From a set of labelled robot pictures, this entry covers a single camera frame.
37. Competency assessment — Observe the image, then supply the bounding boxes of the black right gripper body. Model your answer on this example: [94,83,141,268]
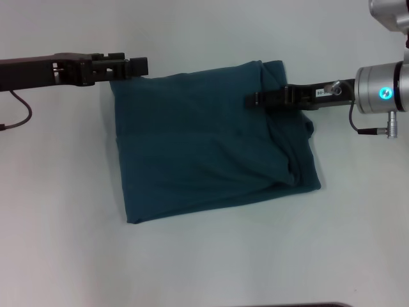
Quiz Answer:
[299,77,357,113]

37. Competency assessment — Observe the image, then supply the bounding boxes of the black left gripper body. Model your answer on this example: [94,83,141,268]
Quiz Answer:
[0,51,96,94]

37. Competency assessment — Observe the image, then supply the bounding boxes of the teal FREE print T-shirt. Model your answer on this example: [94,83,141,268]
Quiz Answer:
[109,59,322,226]

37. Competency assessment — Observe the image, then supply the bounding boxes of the grey left arm cable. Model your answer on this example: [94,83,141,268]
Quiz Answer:
[0,90,33,133]

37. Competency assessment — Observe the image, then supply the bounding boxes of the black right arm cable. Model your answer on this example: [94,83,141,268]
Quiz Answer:
[348,100,399,139]

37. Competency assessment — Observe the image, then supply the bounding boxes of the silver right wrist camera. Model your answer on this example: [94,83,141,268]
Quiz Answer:
[367,0,409,62]

